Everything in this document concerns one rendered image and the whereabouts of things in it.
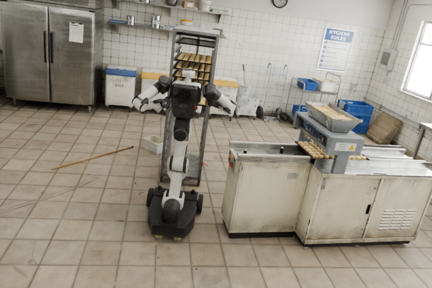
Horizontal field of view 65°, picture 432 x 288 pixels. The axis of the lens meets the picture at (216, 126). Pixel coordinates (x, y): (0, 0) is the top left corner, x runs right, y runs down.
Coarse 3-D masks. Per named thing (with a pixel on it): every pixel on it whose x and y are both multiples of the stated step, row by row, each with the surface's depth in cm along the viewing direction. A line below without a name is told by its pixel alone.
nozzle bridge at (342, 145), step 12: (300, 120) 353; (312, 120) 330; (300, 132) 363; (324, 132) 299; (336, 132) 303; (348, 132) 308; (324, 144) 309; (336, 144) 292; (348, 144) 294; (360, 144) 297; (336, 156) 298; (348, 156) 299; (336, 168) 301
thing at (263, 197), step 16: (240, 176) 305; (256, 176) 309; (272, 176) 312; (288, 176) 316; (304, 176) 320; (224, 192) 345; (240, 192) 311; (256, 192) 315; (272, 192) 319; (288, 192) 323; (304, 192) 327; (224, 208) 342; (240, 208) 318; (256, 208) 321; (272, 208) 325; (288, 208) 329; (224, 224) 349; (240, 224) 324; (256, 224) 328; (272, 224) 332; (288, 224) 336
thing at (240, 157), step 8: (240, 160) 301; (248, 160) 303; (256, 160) 304; (264, 160) 306; (272, 160) 308; (280, 160) 310; (288, 160) 311; (296, 160) 313; (304, 160) 315; (312, 160) 317; (376, 160) 332; (384, 160) 335; (392, 160) 337; (400, 160) 339; (408, 160) 342; (416, 160) 345; (424, 160) 349
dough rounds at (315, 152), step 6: (300, 144) 342; (306, 144) 344; (312, 144) 343; (306, 150) 328; (312, 150) 328; (318, 150) 329; (324, 150) 330; (312, 156) 316; (318, 156) 317; (324, 156) 318; (330, 156) 318; (354, 156) 326; (360, 156) 332
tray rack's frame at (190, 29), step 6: (180, 30) 352; (186, 30) 352; (192, 30) 353; (198, 30) 365; (204, 30) 378; (210, 30) 391; (216, 30) 404; (180, 36) 413; (216, 36) 353; (198, 48) 419; (186, 150) 464; (186, 156) 459; (192, 156) 462; (198, 156) 464; (192, 162) 445; (192, 168) 427; (186, 174) 411; (192, 174) 413; (198, 174) 415
